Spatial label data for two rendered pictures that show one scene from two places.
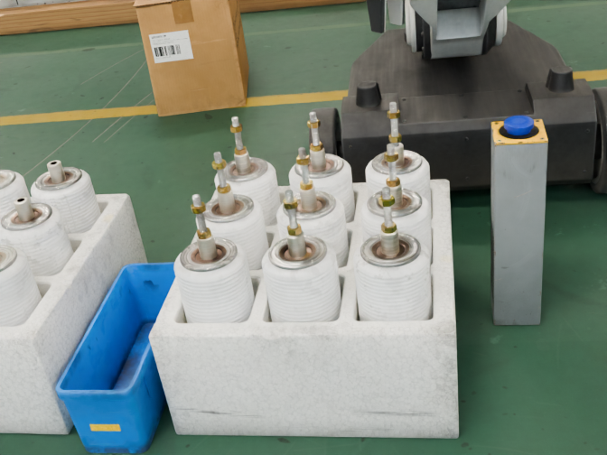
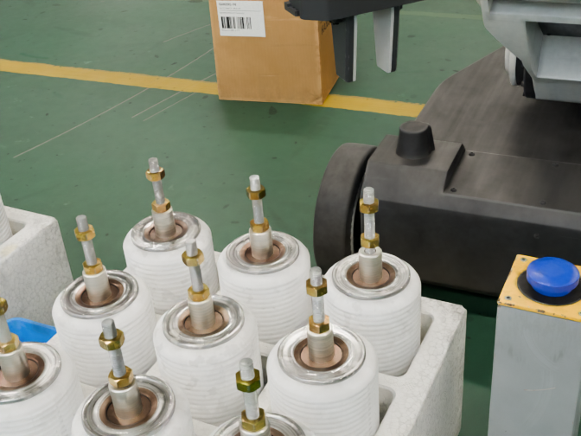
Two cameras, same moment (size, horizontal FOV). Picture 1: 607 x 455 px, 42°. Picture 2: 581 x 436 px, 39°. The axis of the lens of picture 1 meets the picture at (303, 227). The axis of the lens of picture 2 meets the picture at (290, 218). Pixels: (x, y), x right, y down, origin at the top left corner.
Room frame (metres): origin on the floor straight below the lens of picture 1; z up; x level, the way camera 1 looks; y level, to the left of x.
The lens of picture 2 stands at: (0.42, -0.26, 0.72)
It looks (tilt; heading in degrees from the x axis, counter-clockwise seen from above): 32 degrees down; 16
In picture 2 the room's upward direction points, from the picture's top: 5 degrees counter-clockwise
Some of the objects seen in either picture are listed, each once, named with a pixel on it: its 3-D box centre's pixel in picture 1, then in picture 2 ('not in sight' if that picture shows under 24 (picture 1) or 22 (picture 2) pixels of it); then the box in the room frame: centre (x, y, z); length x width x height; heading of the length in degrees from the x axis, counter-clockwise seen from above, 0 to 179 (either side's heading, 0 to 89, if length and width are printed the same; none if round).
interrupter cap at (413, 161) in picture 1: (396, 162); (370, 275); (1.06, -0.15, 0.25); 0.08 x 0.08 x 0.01
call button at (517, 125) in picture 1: (518, 126); (552, 279); (0.98, -0.31, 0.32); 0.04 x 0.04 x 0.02
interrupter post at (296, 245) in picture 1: (296, 244); (125, 397); (0.85, 0.01, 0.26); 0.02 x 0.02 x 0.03
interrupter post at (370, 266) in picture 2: (396, 154); (370, 265); (1.06, -0.15, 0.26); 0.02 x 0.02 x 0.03
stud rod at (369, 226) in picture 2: (394, 126); (369, 224); (1.06, -0.15, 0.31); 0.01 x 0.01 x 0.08
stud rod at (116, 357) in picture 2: (292, 217); (117, 359); (0.85, 0.01, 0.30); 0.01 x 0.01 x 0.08
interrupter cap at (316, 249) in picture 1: (297, 252); (129, 408); (0.85, 0.01, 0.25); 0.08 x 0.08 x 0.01
